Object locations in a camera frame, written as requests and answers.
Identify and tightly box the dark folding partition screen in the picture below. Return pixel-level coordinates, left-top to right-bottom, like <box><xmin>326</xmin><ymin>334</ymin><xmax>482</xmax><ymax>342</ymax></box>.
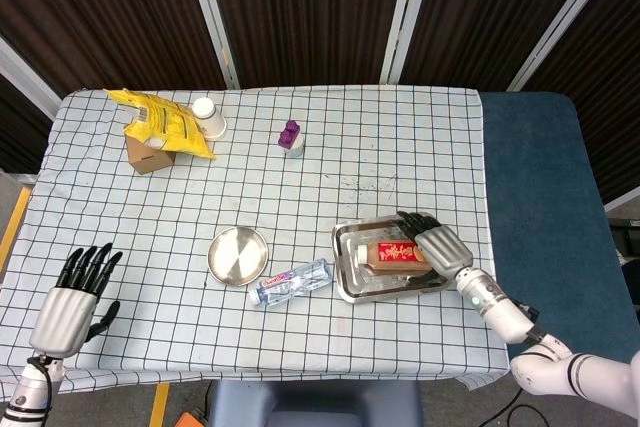
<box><xmin>0</xmin><ymin>0</ymin><xmax>640</xmax><ymax>213</ymax></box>

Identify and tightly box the white black checkered tablecloth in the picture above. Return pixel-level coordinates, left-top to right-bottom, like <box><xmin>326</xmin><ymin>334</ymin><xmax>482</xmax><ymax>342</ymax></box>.
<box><xmin>0</xmin><ymin>85</ymin><xmax>511</xmax><ymax>396</ymax></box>

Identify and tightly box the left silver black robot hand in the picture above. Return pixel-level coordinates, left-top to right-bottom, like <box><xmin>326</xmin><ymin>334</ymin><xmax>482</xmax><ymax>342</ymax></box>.
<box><xmin>28</xmin><ymin>242</ymin><xmax>124</xmax><ymax>356</ymax></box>

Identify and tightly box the clear plastic water bottle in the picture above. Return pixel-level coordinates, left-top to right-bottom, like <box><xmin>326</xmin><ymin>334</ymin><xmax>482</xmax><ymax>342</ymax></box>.
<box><xmin>248</xmin><ymin>257</ymin><xmax>335</xmax><ymax>307</ymax></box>

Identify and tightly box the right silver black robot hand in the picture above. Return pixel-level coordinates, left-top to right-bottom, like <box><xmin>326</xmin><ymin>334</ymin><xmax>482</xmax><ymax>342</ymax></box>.
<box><xmin>397</xmin><ymin>210</ymin><xmax>475</xmax><ymax>281</ymax></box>

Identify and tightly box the rectangular steel tray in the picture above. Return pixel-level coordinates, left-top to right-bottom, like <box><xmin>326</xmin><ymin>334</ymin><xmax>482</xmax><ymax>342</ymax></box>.
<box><xmin>332</xmin><ymin>214</ymin><xmax>451</xmax><ymax>304</ymax></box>

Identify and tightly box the white paper cup stack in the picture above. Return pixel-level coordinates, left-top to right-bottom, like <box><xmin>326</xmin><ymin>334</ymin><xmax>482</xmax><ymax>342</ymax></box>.
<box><xmin>191</xmin><ymin>97</ymin><xmax>228</xmax><ymax>141</ymax></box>

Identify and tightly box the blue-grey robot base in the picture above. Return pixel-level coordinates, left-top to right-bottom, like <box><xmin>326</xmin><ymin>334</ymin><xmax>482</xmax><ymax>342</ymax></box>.
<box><xmin>207</xmin><ymin>379</ymin><xmax>426</xmax><ymax>427</ymax></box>

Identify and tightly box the small brown cardboard box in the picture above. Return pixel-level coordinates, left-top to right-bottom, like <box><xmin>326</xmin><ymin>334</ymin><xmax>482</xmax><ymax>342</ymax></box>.
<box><xmin>124</xmin><ymin>132</ymin><xmax>176</xmax><ymax>176</ymax></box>

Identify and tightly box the purple toy block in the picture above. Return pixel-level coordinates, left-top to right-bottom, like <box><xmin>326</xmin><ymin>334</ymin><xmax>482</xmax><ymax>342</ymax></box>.
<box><xmin>277</xmin><ymin>119</ymin><xmax>303</xmax><ymax>151</ymax></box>

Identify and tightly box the orange object on floor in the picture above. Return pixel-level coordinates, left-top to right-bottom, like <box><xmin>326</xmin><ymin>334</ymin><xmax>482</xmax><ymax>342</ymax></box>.
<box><xmin>174</xmin><ymin>410</ymin><xmax>211</xmax><ymax>427</ymax></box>

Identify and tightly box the round steel plate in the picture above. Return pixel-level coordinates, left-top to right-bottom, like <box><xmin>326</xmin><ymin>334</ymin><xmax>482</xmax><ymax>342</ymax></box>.
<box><xmin>207</xmin><ymin>226</ymin><xmax>270</xmax><ymax>288</ymax></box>

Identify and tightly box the yellow snack bag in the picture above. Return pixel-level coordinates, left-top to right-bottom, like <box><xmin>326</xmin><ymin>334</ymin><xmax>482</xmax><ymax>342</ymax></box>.
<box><xmin>102</xmin><ymin>88</ymin><xmax>217</xmax><ymax>160</ymax></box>

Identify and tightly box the brown drink bottle red label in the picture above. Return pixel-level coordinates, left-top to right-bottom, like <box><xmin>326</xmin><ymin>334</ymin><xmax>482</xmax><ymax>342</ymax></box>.
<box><xmin>355</xmin><ymin>240</ymin><xmax>434</xmax><ymax>276</ymax></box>

